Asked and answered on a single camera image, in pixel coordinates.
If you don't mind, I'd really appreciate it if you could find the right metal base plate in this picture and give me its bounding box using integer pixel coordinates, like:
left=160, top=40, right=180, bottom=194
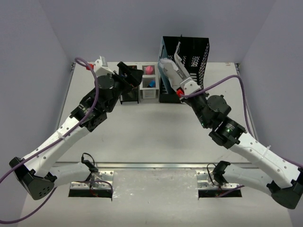
left=196, top=169, right=239, bottom=190

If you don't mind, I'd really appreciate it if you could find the black magazine file rack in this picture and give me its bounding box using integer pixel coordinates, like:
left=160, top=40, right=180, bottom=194
left=159, top=36, right=210, bottom=104

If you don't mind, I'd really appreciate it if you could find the spiral notebook grey white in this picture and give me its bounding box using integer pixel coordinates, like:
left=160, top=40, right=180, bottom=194
left=160, top=58, right=190, bottom=91

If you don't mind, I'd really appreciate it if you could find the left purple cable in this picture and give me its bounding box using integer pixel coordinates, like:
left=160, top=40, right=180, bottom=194
left=0, top=57, right=114, bottom=224

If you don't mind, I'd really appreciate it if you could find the metal base plate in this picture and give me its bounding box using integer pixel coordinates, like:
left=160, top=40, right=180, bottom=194
left=196, top=169, right=239, bottom=190
left=70, top=170, right=114, bottom=190

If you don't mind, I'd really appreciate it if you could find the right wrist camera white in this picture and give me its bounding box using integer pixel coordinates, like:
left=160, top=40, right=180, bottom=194
left=176, top=78, right=202, bottom=98

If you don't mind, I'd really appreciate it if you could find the aluminium rail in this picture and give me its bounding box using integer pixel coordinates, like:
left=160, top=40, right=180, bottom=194
left=54, top=162, right=257, bottom=169

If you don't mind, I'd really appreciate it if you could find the white pen holder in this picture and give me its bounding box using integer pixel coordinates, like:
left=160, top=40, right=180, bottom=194
left=139, top=62, right=160, bottom=101

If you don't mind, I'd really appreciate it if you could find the black pen holder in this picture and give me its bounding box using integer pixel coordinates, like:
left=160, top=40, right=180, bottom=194
left=118, top=65, right=140, bottom=105

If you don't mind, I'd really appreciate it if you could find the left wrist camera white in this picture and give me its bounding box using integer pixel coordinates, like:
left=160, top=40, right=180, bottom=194
left=85, top=56, right=114, bottom=77

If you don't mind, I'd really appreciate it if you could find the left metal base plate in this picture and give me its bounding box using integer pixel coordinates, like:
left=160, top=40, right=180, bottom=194
left=70, top=170, right=114, bottom=190

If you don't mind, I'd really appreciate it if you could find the blue clipboard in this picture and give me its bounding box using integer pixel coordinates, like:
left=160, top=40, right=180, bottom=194
left=158, top=37, right=174, bottom=94

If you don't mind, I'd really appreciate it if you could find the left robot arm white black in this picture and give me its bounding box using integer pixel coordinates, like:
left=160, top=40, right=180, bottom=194
left=9, top=61, right=143, bottom=200

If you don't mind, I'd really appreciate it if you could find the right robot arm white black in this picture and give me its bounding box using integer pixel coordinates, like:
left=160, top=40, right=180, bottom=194
left=181, top=94, right=303, bottom=210

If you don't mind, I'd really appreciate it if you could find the blue cap black highlighter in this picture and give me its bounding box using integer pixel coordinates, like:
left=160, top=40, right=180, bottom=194
left=147, top=80, right=156, bottom=88

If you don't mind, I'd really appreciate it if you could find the pink glue bottle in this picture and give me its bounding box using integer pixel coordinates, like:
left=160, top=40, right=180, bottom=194
left=145, top=65, right=154, bottom=75

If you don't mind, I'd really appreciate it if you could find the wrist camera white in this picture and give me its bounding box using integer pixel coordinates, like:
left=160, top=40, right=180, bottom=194
left=85, top=56, right=114, bottom=77
left=176, top=78, right=202, bottom=98

